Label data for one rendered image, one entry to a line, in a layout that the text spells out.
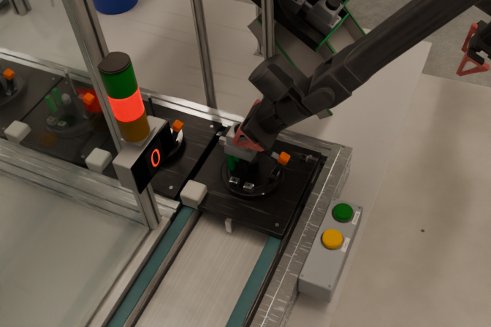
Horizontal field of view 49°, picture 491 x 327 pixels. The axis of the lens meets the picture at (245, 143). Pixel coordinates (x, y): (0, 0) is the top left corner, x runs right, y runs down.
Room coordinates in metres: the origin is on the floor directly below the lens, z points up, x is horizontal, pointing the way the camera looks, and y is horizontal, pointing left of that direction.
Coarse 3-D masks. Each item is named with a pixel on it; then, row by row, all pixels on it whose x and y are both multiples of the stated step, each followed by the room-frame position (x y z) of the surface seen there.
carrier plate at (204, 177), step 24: (216, 144) 0.85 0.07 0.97; (288, 144) 0.83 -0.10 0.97; (216, 168) 0.77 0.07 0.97; (288, 168) 0.76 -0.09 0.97; (312, 168) 0.75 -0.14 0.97; (216, 192) 0.71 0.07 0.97; (288, 192) 0.69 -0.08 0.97; (216, 216) 0.65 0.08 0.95; (240, 216) 0.64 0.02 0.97; (264, 216) 0.63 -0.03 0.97; (288, 216) 0.63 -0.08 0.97
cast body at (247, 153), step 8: (232, 128) 0.76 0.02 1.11; (232, 136) 0.74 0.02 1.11; (240, 136) 0.73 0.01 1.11; (224, 144) 0.75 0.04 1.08; (232, 144) 0.73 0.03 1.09; (224, 152) 0.75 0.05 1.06; (232, 152) 0.74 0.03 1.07; (240, 152) 0.73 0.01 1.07; (248, 152) 0.72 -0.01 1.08; (256, 152) 0.74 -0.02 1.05; (248, 160) 0.72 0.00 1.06
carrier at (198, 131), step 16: (160, 112) 0.97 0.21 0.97; (176, 112) 0.97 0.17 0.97; (192, 128) 0.90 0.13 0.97; (208, 128) 0.90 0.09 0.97; (176, 144) 0.84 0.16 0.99; (192, 144) 0.85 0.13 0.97; (208, 144) 0.85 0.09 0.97; (176, 160) 0.81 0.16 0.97; (192, 160) 0.80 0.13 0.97; (160, 176) 0.77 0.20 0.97; (176, 176) 0.76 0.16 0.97; (160, 192) 0.72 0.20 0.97; (176, 192) 0.72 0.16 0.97
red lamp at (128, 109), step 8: (136, 96) 0.62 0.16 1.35; (112, 104) 0.62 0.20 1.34; (120, 104) 0.61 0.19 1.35; (128, 104) 0.61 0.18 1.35; (136, 104) 0.62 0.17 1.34; (120, 112) 0.61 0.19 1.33; (128, 112) 0.61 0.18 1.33; (136, 112) 0.61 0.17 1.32; (120, 120) 0.61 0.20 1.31; (128, 120) 0.61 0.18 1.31
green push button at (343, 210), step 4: (340, 204) 0.64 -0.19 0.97; (344, 204) 0.64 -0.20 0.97; (348, 204) 0.64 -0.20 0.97; (336, 208) 0.64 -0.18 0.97; (340, 208) 0.63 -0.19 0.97; (344, 208) 0.63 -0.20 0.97; (348, 208) 0.63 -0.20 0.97; (336, 212) 0.62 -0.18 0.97; (340, 212) 0.62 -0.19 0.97; (344, 212) 0.62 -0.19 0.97; (348, 212) 0.62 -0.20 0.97; (352, 212) 0.62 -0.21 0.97; (336, 216) 0.62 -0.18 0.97; (340, 216) 0.61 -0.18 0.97; (344, 216) 0.61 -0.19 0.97; (348, 216) 0.61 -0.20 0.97; (344, 220) 0.61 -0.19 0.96
